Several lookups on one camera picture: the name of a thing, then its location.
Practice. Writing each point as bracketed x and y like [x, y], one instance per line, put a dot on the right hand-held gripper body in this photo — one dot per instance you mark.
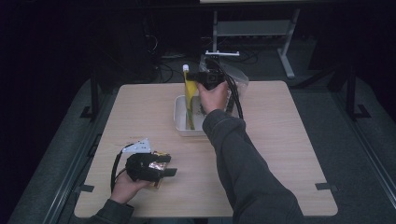
[213, 77]

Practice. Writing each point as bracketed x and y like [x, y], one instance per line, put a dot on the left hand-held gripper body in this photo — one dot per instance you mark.
[140, 168]

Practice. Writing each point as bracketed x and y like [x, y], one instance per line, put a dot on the gold brown snack packet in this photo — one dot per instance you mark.
[158, 165]

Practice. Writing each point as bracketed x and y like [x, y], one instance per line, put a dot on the yellow spouted pouch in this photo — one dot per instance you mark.
[190, 93]

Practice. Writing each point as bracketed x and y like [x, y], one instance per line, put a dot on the clear seaweed snack packet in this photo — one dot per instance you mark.
[240, 79]

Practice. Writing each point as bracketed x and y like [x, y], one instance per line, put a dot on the white plastic bin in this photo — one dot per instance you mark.
[180, 118]

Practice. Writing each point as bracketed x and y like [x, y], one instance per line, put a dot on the person's right hand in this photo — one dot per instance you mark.
[214, 99]

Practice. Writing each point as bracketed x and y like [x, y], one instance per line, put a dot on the person's left hand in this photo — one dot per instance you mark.
[124, 189]

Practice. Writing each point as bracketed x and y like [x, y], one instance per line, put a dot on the grey tape strip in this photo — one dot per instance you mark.
[85, 188]
[325, 186]

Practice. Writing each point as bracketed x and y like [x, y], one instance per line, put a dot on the black metal stand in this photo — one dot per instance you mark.
[94, 93]
[351, 93]

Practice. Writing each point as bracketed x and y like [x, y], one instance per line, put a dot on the white metal desk frame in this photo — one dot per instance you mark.
[252, 28]

